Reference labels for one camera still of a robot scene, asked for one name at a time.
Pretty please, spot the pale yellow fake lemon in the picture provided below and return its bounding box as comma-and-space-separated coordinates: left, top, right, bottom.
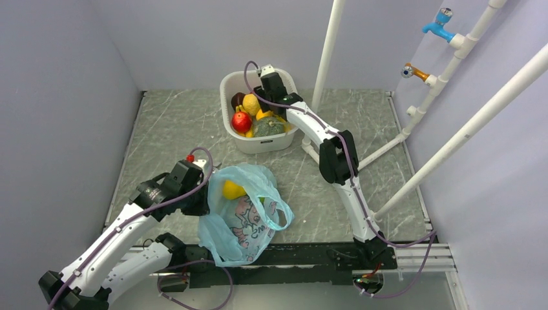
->
242, 94, 261, 116

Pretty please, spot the red fake pomegranate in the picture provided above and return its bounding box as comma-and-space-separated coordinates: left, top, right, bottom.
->
231, 111, 253, 134

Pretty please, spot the bright yellow fake pear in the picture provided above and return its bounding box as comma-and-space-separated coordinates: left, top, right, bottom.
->
222, 180, 247, 200

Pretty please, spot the light blue plastic bag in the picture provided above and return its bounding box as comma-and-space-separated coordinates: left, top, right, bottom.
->
198, 163, 295, 267

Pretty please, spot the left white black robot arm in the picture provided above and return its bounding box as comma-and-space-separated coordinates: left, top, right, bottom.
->
39, 156, 216, 309

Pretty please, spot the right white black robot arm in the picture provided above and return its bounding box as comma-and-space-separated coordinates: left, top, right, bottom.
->
253, 69, 397, 270

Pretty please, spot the orange yellow fake mango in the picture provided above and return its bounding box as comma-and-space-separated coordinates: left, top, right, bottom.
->
255, 109, 273, 121

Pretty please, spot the dark brown fake fruit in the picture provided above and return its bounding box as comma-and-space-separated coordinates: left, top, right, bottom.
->
231, 92, 245, 112

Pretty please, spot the grey green fake melon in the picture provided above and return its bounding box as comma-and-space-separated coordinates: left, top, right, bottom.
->
253, 117, 285, 137

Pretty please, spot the small yellow fake fruit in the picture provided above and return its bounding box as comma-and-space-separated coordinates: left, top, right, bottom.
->
276, 116, 292, 132

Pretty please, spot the white plastic basket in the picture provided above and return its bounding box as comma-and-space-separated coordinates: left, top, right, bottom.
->
220, 71, 298, 154

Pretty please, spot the orange brass tap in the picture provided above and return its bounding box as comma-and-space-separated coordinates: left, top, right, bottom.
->
401, 63, 430, 82

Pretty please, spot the blue plastic tap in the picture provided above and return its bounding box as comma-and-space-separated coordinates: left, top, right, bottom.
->
422, 8, 455, 43

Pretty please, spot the diagonal white pipe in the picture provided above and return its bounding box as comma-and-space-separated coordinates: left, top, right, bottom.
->
372, 46, 547, 220

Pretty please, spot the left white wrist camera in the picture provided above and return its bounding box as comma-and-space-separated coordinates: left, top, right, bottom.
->
186, 154, 211, 172

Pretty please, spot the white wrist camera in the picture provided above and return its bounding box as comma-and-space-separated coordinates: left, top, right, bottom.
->
257, 64, 275, 78
186, 154, 211, 172

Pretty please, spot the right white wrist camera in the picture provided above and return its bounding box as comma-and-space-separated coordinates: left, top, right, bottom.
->
257, 64, 275, 78

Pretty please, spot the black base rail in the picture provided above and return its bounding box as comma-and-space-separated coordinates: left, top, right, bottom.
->
156, 233, 397, 293

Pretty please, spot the white pvc pipe frame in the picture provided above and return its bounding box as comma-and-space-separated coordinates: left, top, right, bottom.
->
300, 0, 508, 172

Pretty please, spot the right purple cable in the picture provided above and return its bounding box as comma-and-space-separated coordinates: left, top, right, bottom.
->
243, 60, 437, 300

